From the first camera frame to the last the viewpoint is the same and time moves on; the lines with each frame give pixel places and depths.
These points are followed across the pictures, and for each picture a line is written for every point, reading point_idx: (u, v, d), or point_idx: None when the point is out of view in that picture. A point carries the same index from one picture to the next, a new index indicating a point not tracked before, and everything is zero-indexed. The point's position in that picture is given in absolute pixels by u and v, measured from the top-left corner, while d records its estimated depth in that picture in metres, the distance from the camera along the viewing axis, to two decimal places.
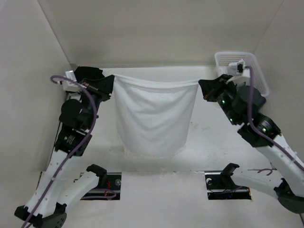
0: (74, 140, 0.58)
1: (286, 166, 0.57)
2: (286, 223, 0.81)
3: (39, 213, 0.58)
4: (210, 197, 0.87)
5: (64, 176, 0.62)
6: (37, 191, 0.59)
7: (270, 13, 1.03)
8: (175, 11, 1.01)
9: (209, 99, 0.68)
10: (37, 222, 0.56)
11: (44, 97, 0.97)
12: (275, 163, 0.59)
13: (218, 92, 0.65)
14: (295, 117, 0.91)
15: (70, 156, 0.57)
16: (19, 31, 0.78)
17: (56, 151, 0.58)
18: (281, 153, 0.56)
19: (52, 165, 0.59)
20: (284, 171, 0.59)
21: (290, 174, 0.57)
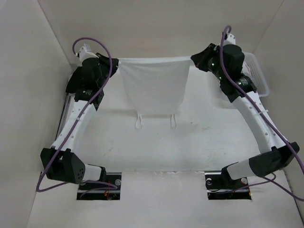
0: (91, 93, 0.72)
1: (252, 117, 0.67)
2: (287, 223, 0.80)
3: (67, 147, 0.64)
4: (210, 197, 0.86)
5: (83, 123, 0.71)
6: (62, 132, 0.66)
7: (269, 12, 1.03)
8: (175, 10, 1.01)
9: (201, 66, 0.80)
10: (66, 156, 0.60)
11: (44, 96, 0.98)
12: (247, 118, 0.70)
13: (206, 60, 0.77)
14: (295, 115, 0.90)
15: (90, 101, 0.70)
16: (19, 30, 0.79)
17: (77, 101, 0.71)
18: (251, 106, 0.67)
19: (75, 110, 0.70)
20: (253, 127, 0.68)
21: (257, 128, 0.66)
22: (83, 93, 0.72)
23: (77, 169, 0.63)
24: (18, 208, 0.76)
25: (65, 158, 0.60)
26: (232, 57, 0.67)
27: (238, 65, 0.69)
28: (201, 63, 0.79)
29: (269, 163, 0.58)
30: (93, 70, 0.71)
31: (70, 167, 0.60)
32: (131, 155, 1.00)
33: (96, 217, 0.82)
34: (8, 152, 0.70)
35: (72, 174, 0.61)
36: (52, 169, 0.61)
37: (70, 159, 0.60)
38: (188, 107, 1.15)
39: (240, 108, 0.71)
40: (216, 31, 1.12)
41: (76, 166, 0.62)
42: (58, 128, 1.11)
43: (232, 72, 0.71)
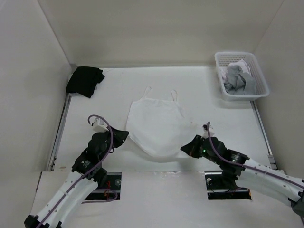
0: (90, 164, 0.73)
1: (264, 179, 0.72)
2: (287, 223, 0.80)
3: (47, 222, 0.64)
4: (210, 197, 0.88)
5: (75, 194, 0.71)
6: (49, 202, 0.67)
7: (269, 12, 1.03)
8: (175, 10, 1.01)
9: (194, 155, 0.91)
10: None
11: (44, 97, 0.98)
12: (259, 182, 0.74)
13: (198, 147, 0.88)
14: (295, 116, 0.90)
15: (83, 176, 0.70)
16: (19, 30, 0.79)
17: (73, 172, 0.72)
18: (255, 171, 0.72)
19: (67, 182, 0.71)
20: (270, 186, 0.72)
21: (274, 186, 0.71)
22: (81, 163, 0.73)
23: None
24: (18, 208, 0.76)
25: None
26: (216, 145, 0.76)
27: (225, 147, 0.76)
28: (194, 151, 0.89)
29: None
30: (98, 143, 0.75)
31: None
32: (131, 156, 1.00)
33: (96, 216, 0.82)
34: (8, 152, 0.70)
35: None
36: None
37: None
38: (188, 107, 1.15)
39: (249, 179, 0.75)
40: (216, 30, 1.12)
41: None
42: (58, 128, 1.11)
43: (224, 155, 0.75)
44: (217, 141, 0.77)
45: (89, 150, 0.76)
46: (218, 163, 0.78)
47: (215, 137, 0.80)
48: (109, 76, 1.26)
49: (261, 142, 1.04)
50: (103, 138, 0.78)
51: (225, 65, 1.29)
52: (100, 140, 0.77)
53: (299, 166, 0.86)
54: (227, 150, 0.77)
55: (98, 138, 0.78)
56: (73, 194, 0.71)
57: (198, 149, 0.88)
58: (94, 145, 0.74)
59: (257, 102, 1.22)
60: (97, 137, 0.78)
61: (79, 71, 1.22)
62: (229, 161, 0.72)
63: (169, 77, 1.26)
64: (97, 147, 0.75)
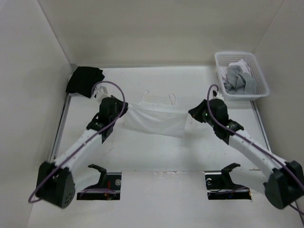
0: (102, 126, 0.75)
1: (248, 149, 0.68)
2: (286, 223, 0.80)
3: (67, 166, 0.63)
4: (210, 197, 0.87)
5: (89, 150, 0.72)
6: (67, 151, 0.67)
7: (269, 12, 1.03)
8: (175, 10, 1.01)
9: (197, 117, 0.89)
10: (62, 175, 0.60)
11: (44, 97, 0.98)
12: (244, 152, 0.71)
13: (202, 111, 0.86)
14: (294, 116, 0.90)
15: (100, 131, 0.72)
16: (19, 30, 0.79)
17: (88, 130, 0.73)
18: (242, 139, 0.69)
19: (83, 137, 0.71)
20: (253, 158, 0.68)
21: (255, 158, 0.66)
22: (95, 124, 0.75)
23: (67, 194, 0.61)
24: (18, 208, 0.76)
25: (60, 178, 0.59)
26: (215, 108, 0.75)
27: (225, 112, 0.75)
28: (197, 114, 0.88)
29: (279, 189, 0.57)
30: (109, 107, 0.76)
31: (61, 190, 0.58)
32: (131, 156, 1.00)
33: (96, 216, 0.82)
34: (8, 153, 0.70)
35: (61, 197, 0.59)
36: (44, 187, 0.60)
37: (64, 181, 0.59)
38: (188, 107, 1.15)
39: (237, 147, 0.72)
40: (216, 31, 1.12)
41: (67, 191, 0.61)
42: (58, 128, 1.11)
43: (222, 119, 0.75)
44: (221, 105, 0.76)
45: (99, 114, 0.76)
46: (214, 127, 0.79)
47: (221, 101, 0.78)
48: (109, 76, 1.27)
49: (261, 142, 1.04)
50: (113, 101, 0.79)
51: (225, 65, 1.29)
52: (111, 102, 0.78)
53: (299, 165, 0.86)
54: (228, 118, 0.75)
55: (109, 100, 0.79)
56: (89, 149, 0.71)
57: (202, 113, 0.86)
58: (106, 108, 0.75)
59: (257, 102, 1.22)
60: (107, 100, 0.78)
61: (79, 71, 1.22)
62: (223, 126, 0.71)
63: (169, 77, 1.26)
64: (109, 109, 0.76)
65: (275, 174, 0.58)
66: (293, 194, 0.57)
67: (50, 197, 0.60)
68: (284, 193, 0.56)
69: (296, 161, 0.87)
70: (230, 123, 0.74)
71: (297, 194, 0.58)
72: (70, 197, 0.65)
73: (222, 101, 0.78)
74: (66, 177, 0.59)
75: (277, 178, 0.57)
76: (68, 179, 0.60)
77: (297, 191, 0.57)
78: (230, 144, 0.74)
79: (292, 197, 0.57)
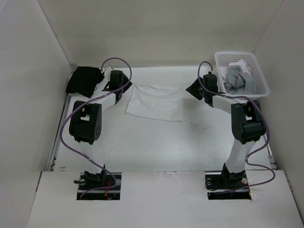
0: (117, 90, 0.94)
1: (222, 100, 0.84)
2: (286, 223, 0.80)
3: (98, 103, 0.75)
4: (210, 196, 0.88)
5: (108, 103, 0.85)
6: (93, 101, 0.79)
7: (269, 12, 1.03)
8: (175, 10, 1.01)
9: (194, 93, 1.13)
10: (94, 109, 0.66)
11: (44, 97, 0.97)
12: (221, 105, 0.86)
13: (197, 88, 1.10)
14: (294, 115, 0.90)
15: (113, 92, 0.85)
16: (19, 31, 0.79)
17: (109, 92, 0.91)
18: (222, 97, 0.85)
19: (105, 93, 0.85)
20: (226, 108, 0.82)
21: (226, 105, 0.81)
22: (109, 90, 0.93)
23: (98, 125, 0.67)
24: (17, 208, 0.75)
25: (93, 109, 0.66)
26: (207, 79, 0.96)
27: (214, 83, 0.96)
28: (194, 90, 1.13)
29: (238, 117, 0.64)
30: (118, 75, 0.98)
31: (94, 119, 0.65)
32: (131, 155, 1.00)
33: (96, 216, 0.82)
34: (8, 153, 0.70)
35: (94, 125, 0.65)
36: (78, 121, 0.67)
37: (97, 110, 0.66)
38: (188, 107, 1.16)
39: (218, 105, 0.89)
40: (216, 30, 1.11)
41: (98, 122, 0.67)
42: (58, 128, 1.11)
43: (211, 88, 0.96)
44: (213, 77, 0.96)
45: (110, 83, 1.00)
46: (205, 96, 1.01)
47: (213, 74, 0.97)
48: (109, 76, 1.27)
49: None
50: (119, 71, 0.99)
51: (225, 65, 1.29)
52: (119, 72, 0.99)
53: (299, 165, 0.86)
54: (216, 87, 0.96)
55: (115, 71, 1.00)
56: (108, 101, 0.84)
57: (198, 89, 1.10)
58: (116, 77, 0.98)
59: (257, 102, 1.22)
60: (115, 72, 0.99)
61: (79, 71, 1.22)
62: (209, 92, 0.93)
63: (169, 77, 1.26)
64: (118, 78, 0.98)
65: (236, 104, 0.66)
66: (252, 125, 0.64)
67: (83, 128, 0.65)
68: (242, 120, 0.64)
69: (296, 161, 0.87)
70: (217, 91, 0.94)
71: (256, 127, 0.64)
72: (99, 132, 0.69)
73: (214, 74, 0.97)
74: (98, 107, 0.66)
75: (236, 108, 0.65)
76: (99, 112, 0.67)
77: (257, 125, 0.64)
78: (213, 105, 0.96)
79: (251, 128, 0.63)
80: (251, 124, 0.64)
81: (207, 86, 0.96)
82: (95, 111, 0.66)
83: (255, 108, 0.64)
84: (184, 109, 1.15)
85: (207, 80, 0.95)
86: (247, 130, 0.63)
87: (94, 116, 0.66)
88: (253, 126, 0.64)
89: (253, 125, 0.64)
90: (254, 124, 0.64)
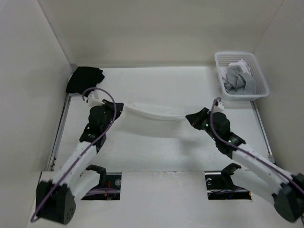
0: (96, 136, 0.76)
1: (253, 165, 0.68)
2: (285, 223, 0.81)
3: (64, 182, 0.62)
4: (209, 196, 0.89)
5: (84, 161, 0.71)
6: (63, 166, 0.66)
7: (269, 12, 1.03)
8: (175, 10, 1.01)
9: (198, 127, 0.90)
10: (62, 191, 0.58)
11: (44, 97, 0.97)
12: (247, 166, 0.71)
13: (202, 120, 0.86)
14: (294, 116, 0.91)
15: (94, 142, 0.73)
16: (20, 31, 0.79)
17: (81, 142, 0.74)
18: (245, 155, 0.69)
19: (78, 149, 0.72)
20: (261, 175, 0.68)
21: (261, 173, 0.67)
22: (87, 135, 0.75)
23: (69, 209, 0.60)
24: (16, 208, 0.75)
25: (59, 195, 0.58)
26: (218, 124, 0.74)
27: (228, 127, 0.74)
28: (197, 122, 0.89)
29: (288, 200, 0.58)
30: (98, 117, 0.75)
31: (61, 205, 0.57)
32: (131, 156, 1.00)
33: (97, 217, 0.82)
34: (8, 153, 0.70)
35: (63, 214, 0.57)
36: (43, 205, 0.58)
37: (64, 198, 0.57)
38: (188, 108, 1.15)
39: (239, 162, 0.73)
40: (216, 30, 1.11)
41: (68, 206, 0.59)
42: (58, 128, 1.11)
43: (223, 134, 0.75)
44: (224, 120, 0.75)
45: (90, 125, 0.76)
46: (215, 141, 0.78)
47: (224, 115, 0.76)
48: (109, 76, 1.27)
49: (260, 142, 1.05)
50: (102, 110, 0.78)
51: (225, 65, 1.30)
52: (100, 112, 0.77)
53: (299, 166, 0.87)
54: (230, 133, 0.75)
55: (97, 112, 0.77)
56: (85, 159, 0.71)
57: (202, 121, 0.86)
58: (96, 119, 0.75)
59: (257, 102, 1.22)
60: (96, 110, 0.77)
61: (79, 71, 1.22)
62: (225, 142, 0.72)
63: (169, 77, 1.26)
64: (98, 120, 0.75)
65: (282, 188, 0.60)
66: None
67: (51, 215, 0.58)
68: (294, 203, 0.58)
69: (296, 161, 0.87)
70: (232, 137, 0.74)
71: None
72: (73, 210, 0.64)
73: (224, 115, 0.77)
74: (66, 190, 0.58)
75: (286, 193, 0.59)
76: (69, 194, 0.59)
77: None
78: (229, 156, 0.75)
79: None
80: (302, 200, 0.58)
81: (219, 131, 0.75)
82: (62, 195, 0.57)
83: None
84: (184, 110, 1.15)
85: (218, 126, 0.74)
86: (299, 213, 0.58)
87: (62, 202, 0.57)
88: None
89: None
90: None
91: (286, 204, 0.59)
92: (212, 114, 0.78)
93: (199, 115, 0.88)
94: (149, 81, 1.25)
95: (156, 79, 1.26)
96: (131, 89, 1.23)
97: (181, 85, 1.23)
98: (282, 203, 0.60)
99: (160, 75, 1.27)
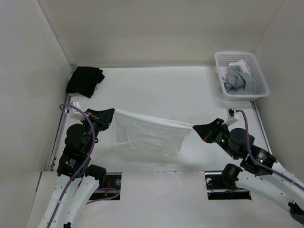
0: (75, 163, 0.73)
1: (289, 189, 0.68)
2: (285, 223, 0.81)
3: None
4: (210, 197, 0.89)
5: (69, 197, 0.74)
6: (45, 215, 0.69)
7: (269, 12, 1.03)
8: (175, 10, 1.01)
9: (208, 140, 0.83)
10: None
11: (44, 97, 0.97)
12: (276, 185, 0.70)
13: (217, 133, 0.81)
14: (294, 116, 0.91)
15: (73, 177, 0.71)
16: (20, 31, 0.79)
17: (60, 176, 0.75)
18: (281, 178, 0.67)
19: (58, 189, 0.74)
20: (291, 195, 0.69)
21: (295, 196, 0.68)
22: (66, 164, 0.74)
23: None
24: (16, 209, 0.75)
25: None
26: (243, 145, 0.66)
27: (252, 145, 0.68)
28: (210, 136, 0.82)
29: None
30: (75, 140, 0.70)
31: None
32: (131, 156, 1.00)
33: (97, 216, 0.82)
34: (8, 153, 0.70)
35: None
36: None
37: None
38: (188, 108, 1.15)
39: (267, 180, 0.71)
40: (216, 30, 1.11)
41: None
42: (58, 128, 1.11)
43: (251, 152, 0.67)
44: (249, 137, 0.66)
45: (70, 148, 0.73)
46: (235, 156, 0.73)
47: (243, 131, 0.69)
48: (109, 76, 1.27)
49: (260, 142, 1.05)
50: (80, 132, 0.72)
51: (225, 65, 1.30)
52: (77, 135, 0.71)
53: (299, 166, 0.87)
54: (255, 148, 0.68)
55: (73, 136, 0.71)
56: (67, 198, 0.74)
57: (216, 134, 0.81)
58: (72, 145, 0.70)
59: (257, 102, 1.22)
60: (72, 133, 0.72)
61: (79, 71, 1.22)
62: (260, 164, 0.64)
63: (169, 77, 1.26)
64: (76, 144, 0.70)
65: None
66: None
67: None
68: None
69: (296, 161, 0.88)
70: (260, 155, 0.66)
71: None
72: None
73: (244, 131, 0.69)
74: None
75: None
76: None
77: None
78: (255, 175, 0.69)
79: None
80: None
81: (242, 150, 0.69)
82: None
83: None
84: (184, 110, 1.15)
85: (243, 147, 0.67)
86: None
87: None
88: None
89: None
90: None
91: None
92: (234, 133, 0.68)
93: (211, 128, 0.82)
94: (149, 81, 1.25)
95: (156, 79, 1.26)
96: (131, 89, 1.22)
97: (180, 85, 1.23)
98: None
99: (160, 75, 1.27)
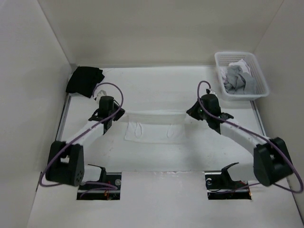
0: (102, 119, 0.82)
1: (236, 133, 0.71)
2: (286, 223, 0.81)
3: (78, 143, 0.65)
4: (210, 196, 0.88)
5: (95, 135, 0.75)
6: (76, 133, 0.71)
7: (269, 12, 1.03)
8: (175, 10, 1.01)
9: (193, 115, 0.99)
10: (75, 149, 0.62)
11: (44, 97, 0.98)
12: (233, 137, 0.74)
13: (197, 108, 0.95)
14: (294, 116, 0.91)
15: (103, 120, 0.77)
16: (20, 32, 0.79)
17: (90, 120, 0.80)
18: (231, 125, 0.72)
19: (88, 124, 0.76)
20: (243, 142, 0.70)
21: (243, 141, 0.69)
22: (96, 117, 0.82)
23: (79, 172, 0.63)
24: (16, 208, 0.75)
25: (71, 155, 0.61)
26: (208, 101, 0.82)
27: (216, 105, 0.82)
28: (194, 111, 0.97)
29: (262, 159, 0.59)
30: (107, 102, 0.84)
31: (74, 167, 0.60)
32: (131, 156, 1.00)
33: (96, 216, 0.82)
34: (8, 153, 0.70)
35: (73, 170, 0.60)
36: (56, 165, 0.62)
37: (78, 154, 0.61)
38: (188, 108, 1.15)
39: (227, 134, 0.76)
40: (216, 30, 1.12)
41: (80, 166, 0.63)
42: (58, 128, 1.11)
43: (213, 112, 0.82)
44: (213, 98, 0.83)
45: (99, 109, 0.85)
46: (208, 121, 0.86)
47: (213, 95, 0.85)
48: (109, 76, 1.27)
49: None
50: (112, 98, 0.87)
51: (225, 65, 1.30)
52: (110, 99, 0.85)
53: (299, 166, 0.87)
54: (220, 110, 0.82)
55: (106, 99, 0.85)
56: (95, 134, 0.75)
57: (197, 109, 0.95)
58: (105, 103, 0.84)
59: (257, 102, 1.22)
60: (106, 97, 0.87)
61: (79, 71, 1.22)
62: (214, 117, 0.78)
63: (169, 77, 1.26)
64: (108, 104, 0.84)
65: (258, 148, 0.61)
66: (280, 167, 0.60)
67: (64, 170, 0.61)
68: (267, 161, 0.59)
69: (296, 161, 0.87)
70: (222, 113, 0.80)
71: (283, 169, 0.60)
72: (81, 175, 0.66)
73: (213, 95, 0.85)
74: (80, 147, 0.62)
75: (261, 151, 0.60)
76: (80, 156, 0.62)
77: (283, 167, 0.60)
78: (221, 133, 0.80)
79: (279, 170, 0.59)
80: (278, 166, 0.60)
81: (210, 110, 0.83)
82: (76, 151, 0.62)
83: (280, 153, 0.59)
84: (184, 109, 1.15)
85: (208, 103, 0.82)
86: (275, 173, 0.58)
87: (75, 160, 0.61)
88: (281, 168, 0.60)
89: (283, 166, 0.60)
90: (280, 166, 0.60)
91: (261, 166, 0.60)
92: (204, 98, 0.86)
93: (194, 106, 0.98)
94: (149, 81, 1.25)
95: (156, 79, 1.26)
96: (131, 88, 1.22)
97: (180, 85, 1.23)
98: (258, 167, 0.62)
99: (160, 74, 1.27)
